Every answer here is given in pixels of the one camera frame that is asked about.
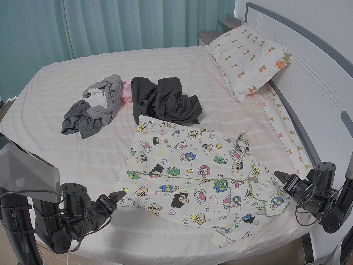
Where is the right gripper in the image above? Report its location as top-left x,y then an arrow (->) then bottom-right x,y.
274,171 -> 306,198

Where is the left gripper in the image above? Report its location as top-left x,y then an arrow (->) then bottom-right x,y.
95,190 -> 127,218

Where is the white printed pyjama top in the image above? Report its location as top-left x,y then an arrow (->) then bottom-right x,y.
119,115 -> 291,249

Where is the bed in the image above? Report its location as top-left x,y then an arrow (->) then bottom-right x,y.
0,2 -> 353,265

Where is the dark grey garment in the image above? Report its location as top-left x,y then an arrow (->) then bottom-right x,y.
61,100 -> 103,139

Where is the white garment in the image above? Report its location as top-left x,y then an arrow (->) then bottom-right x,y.
88,89 -> 111,110

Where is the light grey garment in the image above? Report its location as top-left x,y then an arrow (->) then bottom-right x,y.
82,74 -> 124,126

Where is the pink garment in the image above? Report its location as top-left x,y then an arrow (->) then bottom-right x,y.
120,82 -> 133,103

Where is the black buttoned shirt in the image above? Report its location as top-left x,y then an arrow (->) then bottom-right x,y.
130,76 -> 202,126

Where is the white printed pillow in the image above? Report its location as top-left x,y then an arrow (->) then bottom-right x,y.
205,24 -> 293,102

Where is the grey bedside table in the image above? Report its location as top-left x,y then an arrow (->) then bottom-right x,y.
199,13 -> 242,46

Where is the blue-green curtain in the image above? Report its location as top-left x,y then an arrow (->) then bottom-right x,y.
0,0 -> 238,101

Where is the black cable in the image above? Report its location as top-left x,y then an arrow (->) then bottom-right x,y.
295,193 -> 322,227

